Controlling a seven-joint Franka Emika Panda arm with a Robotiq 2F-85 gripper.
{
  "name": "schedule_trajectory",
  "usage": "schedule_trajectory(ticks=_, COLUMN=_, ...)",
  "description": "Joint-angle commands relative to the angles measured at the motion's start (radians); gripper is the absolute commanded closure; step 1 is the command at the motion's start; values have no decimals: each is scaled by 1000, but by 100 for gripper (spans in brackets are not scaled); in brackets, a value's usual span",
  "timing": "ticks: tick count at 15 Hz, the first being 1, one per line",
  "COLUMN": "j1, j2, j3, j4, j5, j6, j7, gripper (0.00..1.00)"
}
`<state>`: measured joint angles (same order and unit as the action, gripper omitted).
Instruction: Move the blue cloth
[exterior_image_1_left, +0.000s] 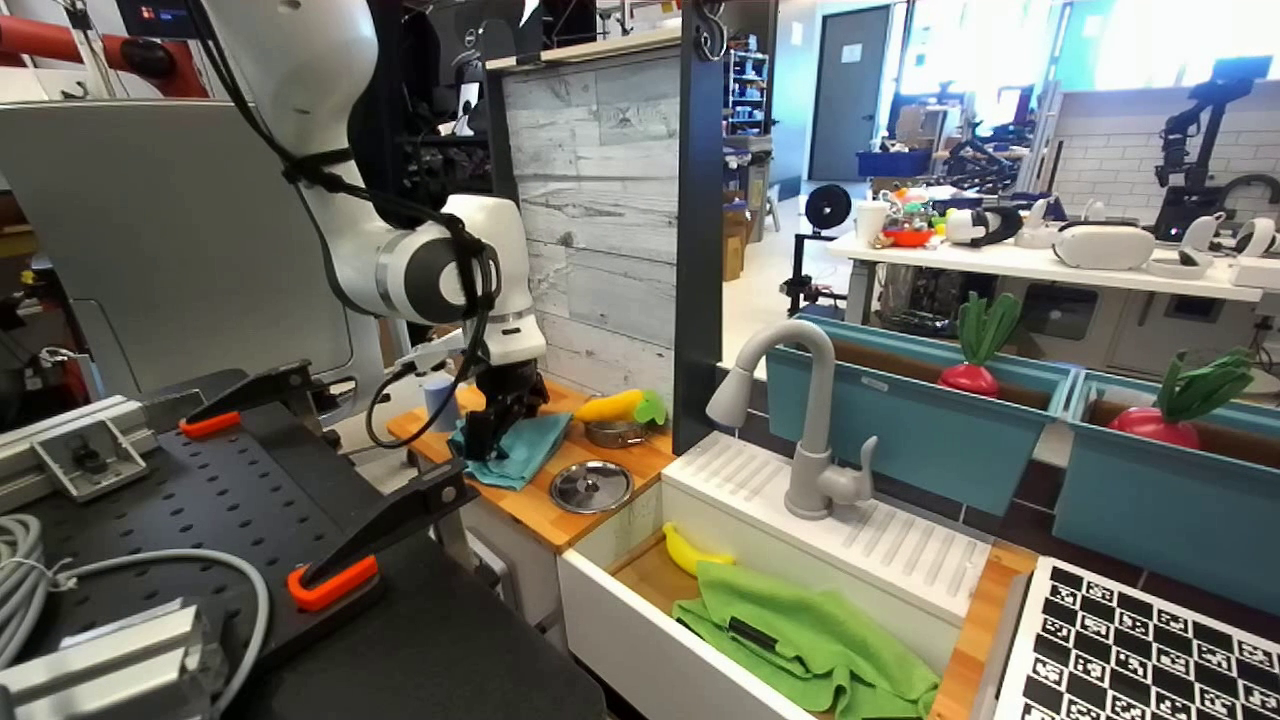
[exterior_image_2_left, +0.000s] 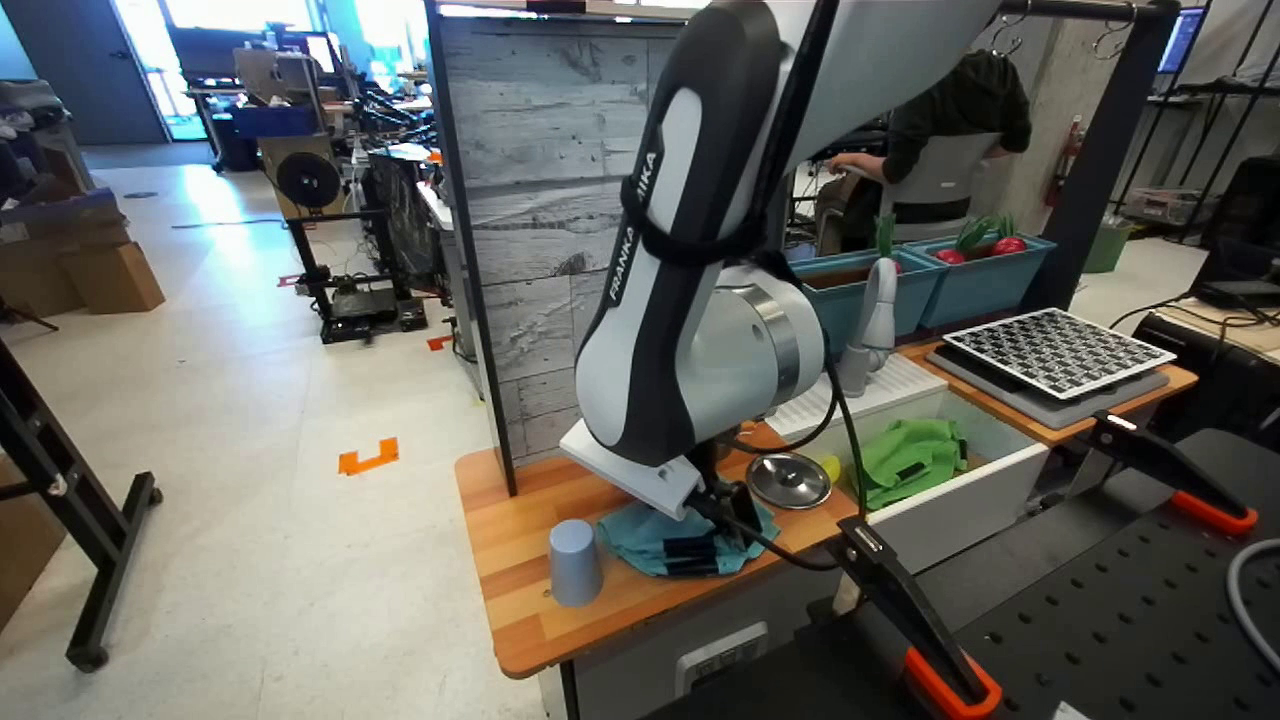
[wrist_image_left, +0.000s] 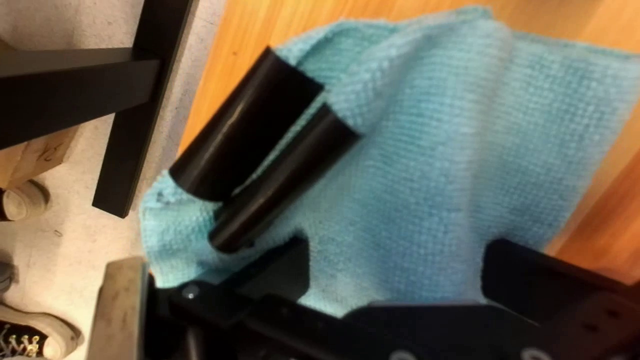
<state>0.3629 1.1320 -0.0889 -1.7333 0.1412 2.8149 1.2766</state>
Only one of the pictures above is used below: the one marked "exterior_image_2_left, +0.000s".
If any silver pot lid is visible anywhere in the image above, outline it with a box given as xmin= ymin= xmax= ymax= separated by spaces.
xmin=745 ymin=451 xmax=834 ymax=511

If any fire extinguisher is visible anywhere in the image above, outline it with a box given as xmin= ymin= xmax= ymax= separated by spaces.
xmin=1046 ymin=114 xmax=1087 ymax=209

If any toy kitchen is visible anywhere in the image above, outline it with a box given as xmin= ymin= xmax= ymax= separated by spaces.
xmin=424 ymin=0 xmax=1201 ymax=720

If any monitor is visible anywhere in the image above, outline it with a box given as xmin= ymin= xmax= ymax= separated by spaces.
xmin=1157 ymin=7 xmax=1210 ymax=77

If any white sink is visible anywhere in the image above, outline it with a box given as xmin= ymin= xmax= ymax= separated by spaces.
xmin=768 ymin=384 xmax=1053 ymax=577

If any black stand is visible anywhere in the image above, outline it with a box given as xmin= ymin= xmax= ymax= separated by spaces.
xmin=0 ymin=338 xmax=164 ymax=674

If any office chair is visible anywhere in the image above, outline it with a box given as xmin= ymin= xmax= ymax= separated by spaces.
xmin=878 ymin=130 xmax=1003 ymax=244

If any white drain board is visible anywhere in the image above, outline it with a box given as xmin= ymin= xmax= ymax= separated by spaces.
xmin=764 ymin=351 xmax=950 ymax=439

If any green cloth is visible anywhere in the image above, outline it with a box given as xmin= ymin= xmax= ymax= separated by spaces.
xmin=857 ymin=417 xmax=970 ymax=512

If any door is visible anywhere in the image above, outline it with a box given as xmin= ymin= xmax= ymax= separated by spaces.
xmin=0 ymin=0 xmax=172 ymax=147

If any black wire shelf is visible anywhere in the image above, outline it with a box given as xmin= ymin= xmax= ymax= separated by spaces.
xmin=1110 ymin=0 xmax=1280 ymax=244

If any power socket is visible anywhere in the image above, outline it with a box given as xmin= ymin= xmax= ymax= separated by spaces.
xmin=674 ymin=621 xmax=772 ymax=697

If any person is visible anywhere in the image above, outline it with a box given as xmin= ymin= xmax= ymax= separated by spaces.
xmin=815 ymin=49 xmax=1034 ymax=253

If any grey plastic cup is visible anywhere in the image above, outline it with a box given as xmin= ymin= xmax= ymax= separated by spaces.
xmin=547 ymin=518 xmax=605 ymax=609

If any orange floor marker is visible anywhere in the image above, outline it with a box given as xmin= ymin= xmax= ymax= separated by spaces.
xmin=337 ymin=437 xmax=400 ymax=477

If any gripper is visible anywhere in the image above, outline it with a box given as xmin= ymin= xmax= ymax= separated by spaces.
xmin=662 ymin=479 xmax=765 ymax=579

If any grey cable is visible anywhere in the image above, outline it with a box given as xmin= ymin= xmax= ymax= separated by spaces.
xmin=1225 ymin=537 xmax=1280 ymax=673

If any black rod with hooks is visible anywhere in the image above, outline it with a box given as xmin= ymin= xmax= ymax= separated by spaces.
xmin=988 ymin=0 xmax=1183 ymax=62

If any desk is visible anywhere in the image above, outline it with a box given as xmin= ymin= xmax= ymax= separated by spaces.
xmin=1130 ymin=292 xmax=1280 ymax=446

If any black clamp with orange grips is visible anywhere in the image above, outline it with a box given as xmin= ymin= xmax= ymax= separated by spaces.
xmin=1064 ymin=409 xmax=1260 ymax=537
xmin=827 ymin=516 xmax=1005 ymax=720

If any checkered calibration board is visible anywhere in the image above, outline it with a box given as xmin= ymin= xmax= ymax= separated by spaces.
xmin=941 ymin=306 xmax=1179 ymax=402

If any blue cloth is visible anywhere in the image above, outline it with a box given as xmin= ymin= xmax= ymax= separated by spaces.
xmin=596 ymin=497 xmax=782 ymax=580

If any green bin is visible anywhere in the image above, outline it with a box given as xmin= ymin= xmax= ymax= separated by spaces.
xmin=1082 ymin=217 xmax=1137 ymax=275

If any blue planter box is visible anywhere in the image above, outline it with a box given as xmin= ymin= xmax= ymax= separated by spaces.
xmin=788 ymin=249 xmax=947 ymax=357
xmin=904 ymin=232 xmax=1059 ymax=332

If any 3d printer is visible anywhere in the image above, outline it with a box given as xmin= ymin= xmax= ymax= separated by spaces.
xmin=274 ymin=150 xmax=433 ymax=347

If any stack of cardboard boxes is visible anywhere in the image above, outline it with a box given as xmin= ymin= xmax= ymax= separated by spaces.
xmin=0 ymin=188 xmax=167 ymax=321

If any grey tap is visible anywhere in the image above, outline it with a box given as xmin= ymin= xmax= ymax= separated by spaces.
xmin=837 ymin=256 xmax=900 ymax=399

